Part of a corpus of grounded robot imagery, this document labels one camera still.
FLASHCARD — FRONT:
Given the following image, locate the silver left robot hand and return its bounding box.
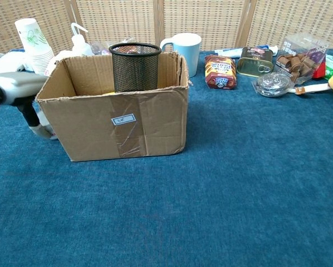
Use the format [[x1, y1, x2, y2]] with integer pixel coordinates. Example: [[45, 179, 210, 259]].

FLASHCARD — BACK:
[[0, 71, 52, 141]]

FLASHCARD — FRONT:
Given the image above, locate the brown cardboard box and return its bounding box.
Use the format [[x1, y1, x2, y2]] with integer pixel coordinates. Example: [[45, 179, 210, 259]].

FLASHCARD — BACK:
[[35, 51, 193, 162]]

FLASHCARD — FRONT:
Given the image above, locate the black mesh pen holder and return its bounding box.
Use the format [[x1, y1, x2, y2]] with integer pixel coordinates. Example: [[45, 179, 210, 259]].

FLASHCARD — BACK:
[[108, 42, 162, 93]]

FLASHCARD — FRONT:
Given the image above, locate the clear box of brown rolls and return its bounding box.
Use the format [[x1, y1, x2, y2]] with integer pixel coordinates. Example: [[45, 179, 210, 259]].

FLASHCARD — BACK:
[[275, 32, 330, 86]]

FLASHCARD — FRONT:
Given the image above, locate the white bag with blue print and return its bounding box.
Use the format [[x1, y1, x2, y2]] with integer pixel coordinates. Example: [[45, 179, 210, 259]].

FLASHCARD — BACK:
[[0, 51, 28, 73]]

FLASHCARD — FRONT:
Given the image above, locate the white and pink tissue pack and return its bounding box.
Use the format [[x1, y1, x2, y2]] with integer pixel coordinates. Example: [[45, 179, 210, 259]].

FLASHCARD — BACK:
[[45, 50, 74, 76]]

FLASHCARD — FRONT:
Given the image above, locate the stack of paper cups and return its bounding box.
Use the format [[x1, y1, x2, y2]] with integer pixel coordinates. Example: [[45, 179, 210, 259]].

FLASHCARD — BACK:
[[14, 18, 55, 76]]

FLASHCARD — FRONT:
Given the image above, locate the white plastic wash bottle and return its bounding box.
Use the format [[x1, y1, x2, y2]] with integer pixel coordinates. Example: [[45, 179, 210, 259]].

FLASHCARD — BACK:
[[71, 22, 94, 56]]

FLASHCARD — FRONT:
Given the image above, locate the woven folding screen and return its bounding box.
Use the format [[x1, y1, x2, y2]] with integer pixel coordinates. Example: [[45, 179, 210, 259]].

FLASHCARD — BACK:
[[0, 0, 333, 55]]

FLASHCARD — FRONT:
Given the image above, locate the brown cookie package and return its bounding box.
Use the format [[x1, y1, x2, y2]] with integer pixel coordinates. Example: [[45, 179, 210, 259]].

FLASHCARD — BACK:
[[204, 54, 237, 91]]

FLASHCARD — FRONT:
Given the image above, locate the white and blue toothpaste tube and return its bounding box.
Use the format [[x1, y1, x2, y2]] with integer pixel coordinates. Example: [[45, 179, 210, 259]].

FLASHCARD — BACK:
[[214, 45, 278, 56]]

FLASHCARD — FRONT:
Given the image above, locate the dark luncheon meat can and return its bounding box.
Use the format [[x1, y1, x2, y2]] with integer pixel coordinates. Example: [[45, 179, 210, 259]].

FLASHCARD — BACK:
[[236, 46, 276, 78]]

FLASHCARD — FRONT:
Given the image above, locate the steel wool scrubber in wrapper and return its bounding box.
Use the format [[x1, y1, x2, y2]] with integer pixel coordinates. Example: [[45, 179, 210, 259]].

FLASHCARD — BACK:
[[251, 71, 295, 98]]

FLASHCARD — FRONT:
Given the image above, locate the light blue mug white handle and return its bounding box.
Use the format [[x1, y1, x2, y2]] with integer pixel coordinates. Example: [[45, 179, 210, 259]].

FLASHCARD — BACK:
[[159, 32, 202, 78]]

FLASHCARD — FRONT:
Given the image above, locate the white handled brush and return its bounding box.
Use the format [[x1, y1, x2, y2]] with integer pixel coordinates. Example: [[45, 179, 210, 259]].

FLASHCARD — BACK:
[[287, 83, 331, 95]]

